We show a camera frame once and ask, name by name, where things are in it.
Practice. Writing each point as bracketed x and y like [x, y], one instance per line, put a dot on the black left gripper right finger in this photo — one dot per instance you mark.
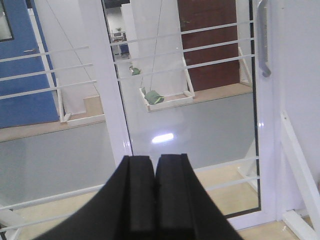
[185, 211]

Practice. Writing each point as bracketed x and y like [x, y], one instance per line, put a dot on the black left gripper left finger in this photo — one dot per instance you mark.
[123, 209]

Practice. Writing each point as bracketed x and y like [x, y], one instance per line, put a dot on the white framed transparent sliding door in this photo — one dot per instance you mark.
[227, 132]

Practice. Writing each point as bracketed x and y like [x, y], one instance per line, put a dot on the blue door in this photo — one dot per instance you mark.
[24, 85]

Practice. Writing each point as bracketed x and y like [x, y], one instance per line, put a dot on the brown wooden door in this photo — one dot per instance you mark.
[209, 39]

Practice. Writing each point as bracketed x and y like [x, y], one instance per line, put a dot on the white wooden support stand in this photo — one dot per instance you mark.
[66, 55]

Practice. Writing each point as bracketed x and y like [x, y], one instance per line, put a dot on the green plant leaves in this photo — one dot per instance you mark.
[152, 97]

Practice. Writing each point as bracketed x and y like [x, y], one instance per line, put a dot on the white wooden planter frame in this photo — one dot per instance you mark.
[173, 100]

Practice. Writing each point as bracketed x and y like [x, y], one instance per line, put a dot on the white fixed glass panel frame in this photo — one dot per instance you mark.
[53, 137]

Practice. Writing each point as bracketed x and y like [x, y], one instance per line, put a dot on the grey metal door handle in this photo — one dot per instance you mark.
[262, 37]

